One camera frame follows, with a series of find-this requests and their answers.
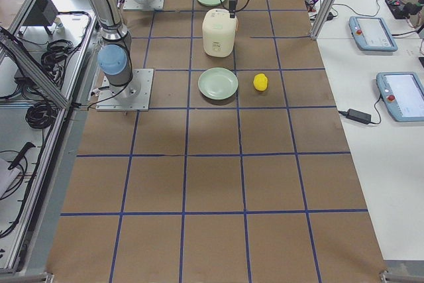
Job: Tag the lower blue teach pendant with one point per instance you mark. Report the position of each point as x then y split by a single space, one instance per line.
402 93

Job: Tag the upper blue teach pendant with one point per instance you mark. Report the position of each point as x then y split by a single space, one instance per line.
372 34

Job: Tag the white rice cooker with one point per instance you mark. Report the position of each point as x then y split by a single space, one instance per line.
218 31

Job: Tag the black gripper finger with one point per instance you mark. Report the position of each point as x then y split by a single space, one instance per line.
232 8

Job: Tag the brown paper table mat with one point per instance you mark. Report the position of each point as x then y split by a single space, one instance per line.
258 187

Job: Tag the black power adapter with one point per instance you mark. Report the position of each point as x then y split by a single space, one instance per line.
359 116

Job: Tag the yellow toy potato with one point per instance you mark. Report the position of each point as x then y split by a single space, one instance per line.
260 82

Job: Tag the blue teach pendant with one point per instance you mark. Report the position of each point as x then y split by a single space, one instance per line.
372 34
402 93

